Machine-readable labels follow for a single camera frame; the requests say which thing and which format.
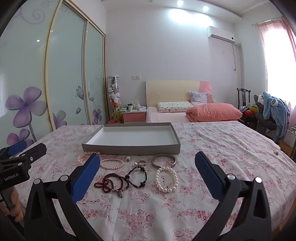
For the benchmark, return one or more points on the clear plush toy tube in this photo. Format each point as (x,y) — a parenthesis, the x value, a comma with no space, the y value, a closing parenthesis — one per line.
(113,92)

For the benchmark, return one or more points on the pink curtain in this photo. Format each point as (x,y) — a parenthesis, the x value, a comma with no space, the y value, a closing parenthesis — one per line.
(277,46)

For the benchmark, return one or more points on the white air conditioner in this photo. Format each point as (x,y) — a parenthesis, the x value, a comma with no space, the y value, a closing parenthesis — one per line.
(220,34)

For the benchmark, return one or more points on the folded salmon quilt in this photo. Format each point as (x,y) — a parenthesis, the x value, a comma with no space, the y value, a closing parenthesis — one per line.
(212,112)

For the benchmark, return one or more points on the lilac pillow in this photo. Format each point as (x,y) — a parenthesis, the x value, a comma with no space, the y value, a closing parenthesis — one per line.
(198,97)

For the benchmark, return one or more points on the silver bangle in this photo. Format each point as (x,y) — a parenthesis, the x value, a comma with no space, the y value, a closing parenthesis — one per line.
(155,165)

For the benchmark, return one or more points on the beige and pink headboard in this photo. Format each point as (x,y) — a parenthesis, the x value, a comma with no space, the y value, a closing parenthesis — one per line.
(171,91)

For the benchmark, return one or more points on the floral white pillow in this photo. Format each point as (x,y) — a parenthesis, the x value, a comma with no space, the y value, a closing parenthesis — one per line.
(173,106)

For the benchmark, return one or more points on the light blue garment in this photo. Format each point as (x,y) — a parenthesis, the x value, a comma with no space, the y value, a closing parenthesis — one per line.
(276,111)

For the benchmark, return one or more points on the grey cardboard tray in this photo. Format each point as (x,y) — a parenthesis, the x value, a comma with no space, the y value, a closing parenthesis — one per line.
(134,136)

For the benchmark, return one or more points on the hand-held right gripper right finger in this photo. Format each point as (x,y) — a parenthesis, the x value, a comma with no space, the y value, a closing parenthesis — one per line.
(208,176)

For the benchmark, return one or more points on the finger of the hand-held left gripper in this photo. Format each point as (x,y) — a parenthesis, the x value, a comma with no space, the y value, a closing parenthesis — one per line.
(34,150)
(17,146)

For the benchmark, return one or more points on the pink and beige nightstand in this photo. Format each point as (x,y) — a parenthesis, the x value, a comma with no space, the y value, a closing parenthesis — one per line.
(134,115)

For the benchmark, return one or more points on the person's left hand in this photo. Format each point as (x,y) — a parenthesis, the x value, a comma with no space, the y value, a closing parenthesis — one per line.
(16,204)

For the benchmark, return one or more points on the yellow plush toy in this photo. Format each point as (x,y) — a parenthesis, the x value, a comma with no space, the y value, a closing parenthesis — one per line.
(116,112)

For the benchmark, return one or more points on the red lined trash bin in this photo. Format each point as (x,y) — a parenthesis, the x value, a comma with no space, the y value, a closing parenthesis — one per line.
(113,121)

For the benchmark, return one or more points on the grey office chair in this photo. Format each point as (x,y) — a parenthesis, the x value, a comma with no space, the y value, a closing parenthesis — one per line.
(266,121)

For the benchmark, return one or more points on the ceiling light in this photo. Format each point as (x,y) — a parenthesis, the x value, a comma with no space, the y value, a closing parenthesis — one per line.
(205,8)
(180,2)

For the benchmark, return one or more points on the white wall switch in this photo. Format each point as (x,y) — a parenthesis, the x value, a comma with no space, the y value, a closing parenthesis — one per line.
(136,77)

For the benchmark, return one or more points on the flower printed sliding wardrobe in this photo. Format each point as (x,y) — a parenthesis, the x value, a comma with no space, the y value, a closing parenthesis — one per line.
(64,69)

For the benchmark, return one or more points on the dark wooden chair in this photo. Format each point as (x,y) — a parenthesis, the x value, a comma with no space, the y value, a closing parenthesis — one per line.
(243,97)

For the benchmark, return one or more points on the pink sheeted bed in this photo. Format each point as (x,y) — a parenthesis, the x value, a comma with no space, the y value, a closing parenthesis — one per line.
(166,117)

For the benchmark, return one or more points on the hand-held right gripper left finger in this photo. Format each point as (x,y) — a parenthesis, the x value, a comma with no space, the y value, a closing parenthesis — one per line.
(85,178)

